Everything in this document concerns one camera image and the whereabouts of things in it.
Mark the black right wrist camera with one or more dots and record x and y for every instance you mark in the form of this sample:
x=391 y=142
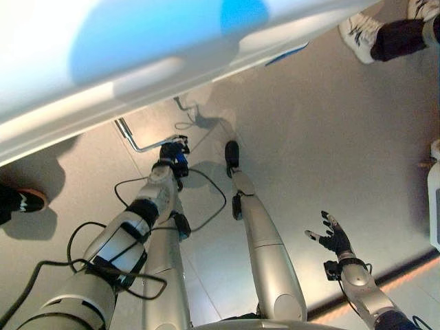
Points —
x=331 y=269

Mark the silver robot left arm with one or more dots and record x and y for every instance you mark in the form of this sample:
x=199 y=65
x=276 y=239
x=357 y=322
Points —
x=113 y=240

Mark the blue bed label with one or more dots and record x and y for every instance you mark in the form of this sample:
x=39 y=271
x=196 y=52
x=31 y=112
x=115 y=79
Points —
x=287 y=54

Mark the person's leg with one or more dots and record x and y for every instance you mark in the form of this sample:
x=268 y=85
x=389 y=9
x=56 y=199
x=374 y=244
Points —
x=398 y=39

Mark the dark robot right foot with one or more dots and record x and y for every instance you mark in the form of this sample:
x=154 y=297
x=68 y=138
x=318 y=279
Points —
x=232 y=154

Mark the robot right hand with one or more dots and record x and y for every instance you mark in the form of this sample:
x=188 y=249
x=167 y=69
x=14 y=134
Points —
x=335 y=239

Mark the silver robot leg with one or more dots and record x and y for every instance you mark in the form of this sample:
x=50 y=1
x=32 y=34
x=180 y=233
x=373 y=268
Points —
x=268 y=247
x=165 y=261

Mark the white appliance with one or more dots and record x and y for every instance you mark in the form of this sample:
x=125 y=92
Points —
x=434 y=203

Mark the person's white shoe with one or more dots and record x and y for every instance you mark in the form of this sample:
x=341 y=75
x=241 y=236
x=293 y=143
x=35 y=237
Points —
x=359 y=36
x=423 y=8

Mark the silver robot right leg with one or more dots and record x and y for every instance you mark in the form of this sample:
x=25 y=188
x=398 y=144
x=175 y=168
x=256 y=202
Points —
x=268 y=247

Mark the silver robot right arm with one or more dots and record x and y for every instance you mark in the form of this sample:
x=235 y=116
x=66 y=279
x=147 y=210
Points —
x=361 y=282

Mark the person's black shoe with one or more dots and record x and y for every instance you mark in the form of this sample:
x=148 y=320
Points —
x=31 y=202

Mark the black blue left wrist camera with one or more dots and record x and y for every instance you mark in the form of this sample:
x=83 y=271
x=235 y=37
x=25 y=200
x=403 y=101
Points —
x=181 y=165

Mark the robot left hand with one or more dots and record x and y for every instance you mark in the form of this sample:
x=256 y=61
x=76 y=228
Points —
x=173 y=148

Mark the silver robot left leg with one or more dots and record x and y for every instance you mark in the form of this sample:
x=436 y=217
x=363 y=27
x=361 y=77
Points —
x=165 y=261

